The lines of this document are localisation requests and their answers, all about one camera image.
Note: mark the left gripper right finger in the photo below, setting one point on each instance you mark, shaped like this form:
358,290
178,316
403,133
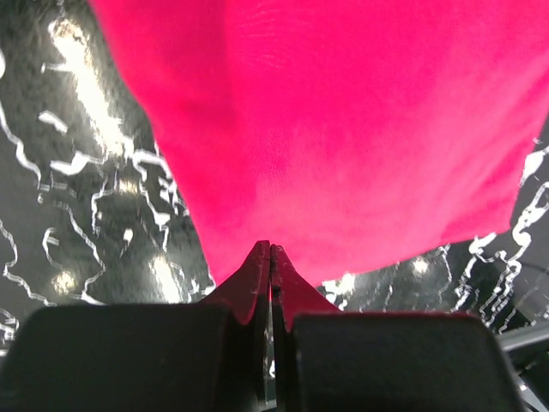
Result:
329,360

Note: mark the black marble table mat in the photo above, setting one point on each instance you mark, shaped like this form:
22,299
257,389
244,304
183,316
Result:
90,212

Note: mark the red t-shirt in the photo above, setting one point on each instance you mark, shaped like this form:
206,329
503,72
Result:
355,134

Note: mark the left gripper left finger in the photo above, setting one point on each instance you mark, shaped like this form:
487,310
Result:
206,356

